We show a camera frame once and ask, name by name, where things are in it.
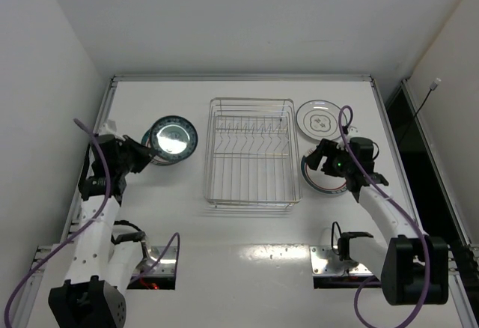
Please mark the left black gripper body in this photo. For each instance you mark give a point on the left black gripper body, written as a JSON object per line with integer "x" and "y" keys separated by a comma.
{"x": 132, "y": 153}

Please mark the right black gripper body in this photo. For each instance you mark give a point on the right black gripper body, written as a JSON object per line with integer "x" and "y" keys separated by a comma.
{"x": 323, "y": 156}

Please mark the white plate grey rim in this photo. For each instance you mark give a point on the white plate grey rim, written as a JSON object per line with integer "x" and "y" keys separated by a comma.
{"x": 318, "y": 119}

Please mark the blue floral green plate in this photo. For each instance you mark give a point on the blue floral green plate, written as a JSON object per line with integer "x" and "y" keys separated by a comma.
{"x": 173, "y": 139}

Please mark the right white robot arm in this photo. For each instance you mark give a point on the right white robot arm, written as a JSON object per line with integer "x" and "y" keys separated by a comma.
{"x": 411, "y": 266}

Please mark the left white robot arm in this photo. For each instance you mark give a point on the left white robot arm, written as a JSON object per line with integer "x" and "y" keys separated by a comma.
{"x": 93, "y": 292}

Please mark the left green red rimmed plate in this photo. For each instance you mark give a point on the left green red rimmed plate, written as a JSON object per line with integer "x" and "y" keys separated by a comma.
{"x": 147, "y": 144}

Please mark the green red rimmed plate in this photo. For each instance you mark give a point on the green red rimmed plate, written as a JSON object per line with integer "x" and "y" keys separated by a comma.
{"x": 147, "y": 144}
{"x": 319, "y": 181}

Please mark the right green red rimmed plate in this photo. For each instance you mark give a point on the right green red rimmed plate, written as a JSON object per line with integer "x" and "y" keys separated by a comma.
{"x": 319, "y": 181}

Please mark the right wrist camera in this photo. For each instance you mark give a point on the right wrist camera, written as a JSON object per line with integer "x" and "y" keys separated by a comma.
{"x": 353, "y": 132}

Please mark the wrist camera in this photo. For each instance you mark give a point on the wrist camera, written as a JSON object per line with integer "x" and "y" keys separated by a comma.
{"x": 353, "y": 132}
{"x": 109, "y": 128}

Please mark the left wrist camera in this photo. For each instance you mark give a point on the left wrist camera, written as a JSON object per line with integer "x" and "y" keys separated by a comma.
{"x": 109, "y": 128}

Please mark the metal wire dish rack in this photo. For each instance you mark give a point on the metal wire dish rack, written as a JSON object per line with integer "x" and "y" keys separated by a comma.
{"x": 252, "y": 154}

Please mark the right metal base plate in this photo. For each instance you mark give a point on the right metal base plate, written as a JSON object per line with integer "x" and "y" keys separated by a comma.
{"x": 326, "y": 264}

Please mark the metal base plate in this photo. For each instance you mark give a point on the metal base plate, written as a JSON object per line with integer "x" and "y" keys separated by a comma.
{"x": 326, "y": 264}
{"x": 163, "y": 268}

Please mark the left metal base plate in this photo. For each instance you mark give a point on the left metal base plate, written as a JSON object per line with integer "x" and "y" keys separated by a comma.
{"x": 163, "y": 268}

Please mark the black wall cable white plug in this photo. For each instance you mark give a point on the black wall cable white plug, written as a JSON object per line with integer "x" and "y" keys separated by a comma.
{"x": 433, "y": 86}

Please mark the aluminium table frame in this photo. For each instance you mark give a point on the aluminium table frame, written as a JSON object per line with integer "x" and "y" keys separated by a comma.
{"x": 247, "y": 267}

